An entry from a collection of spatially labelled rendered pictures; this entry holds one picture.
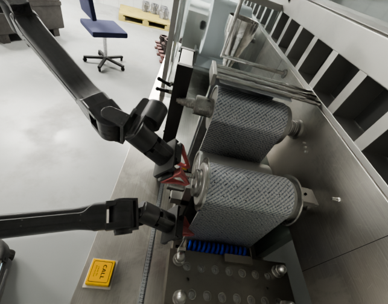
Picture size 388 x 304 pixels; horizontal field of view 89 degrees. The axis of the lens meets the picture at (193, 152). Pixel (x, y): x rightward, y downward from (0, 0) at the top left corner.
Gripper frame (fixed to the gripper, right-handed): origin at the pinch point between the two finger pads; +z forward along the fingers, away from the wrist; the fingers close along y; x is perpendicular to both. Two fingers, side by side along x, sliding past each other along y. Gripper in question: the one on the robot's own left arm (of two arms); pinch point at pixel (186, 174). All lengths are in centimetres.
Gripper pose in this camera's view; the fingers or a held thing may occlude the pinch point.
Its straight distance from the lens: 56.3
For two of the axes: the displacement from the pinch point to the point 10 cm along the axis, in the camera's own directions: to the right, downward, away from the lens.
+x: 8.1, -4.0, -4.3
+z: 5.9, 5.7, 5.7
